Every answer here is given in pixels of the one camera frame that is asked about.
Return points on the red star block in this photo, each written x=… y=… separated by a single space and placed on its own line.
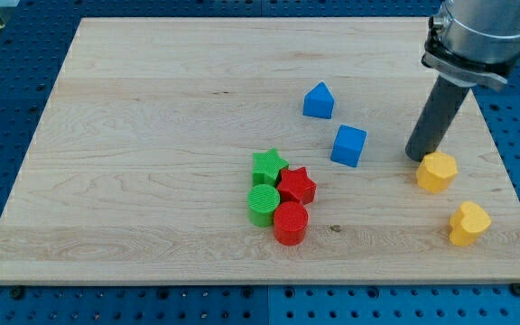
x=297 y=186

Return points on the green star block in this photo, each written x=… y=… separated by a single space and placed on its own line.
x=267 y=167

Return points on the green cylinder block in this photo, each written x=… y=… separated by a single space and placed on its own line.
x=262 y=201

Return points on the blue triangle block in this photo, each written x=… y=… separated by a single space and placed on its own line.
x=319 y=102

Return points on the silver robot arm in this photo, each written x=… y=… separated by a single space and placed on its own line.
x=474 y=42

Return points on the blue cube block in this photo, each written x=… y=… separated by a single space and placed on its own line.
x=348 y=145

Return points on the red cylinder block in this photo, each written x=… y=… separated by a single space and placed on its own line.
x=290 y=223

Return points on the light wooden board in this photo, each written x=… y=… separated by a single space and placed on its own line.
x=139 y=169

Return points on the yellow heart block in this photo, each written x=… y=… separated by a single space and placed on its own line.
x=468 y=223

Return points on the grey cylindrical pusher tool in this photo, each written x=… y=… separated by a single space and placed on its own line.
x=441 y=107

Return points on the yellow hexagon block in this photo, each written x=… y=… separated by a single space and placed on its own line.
x=436 y=172

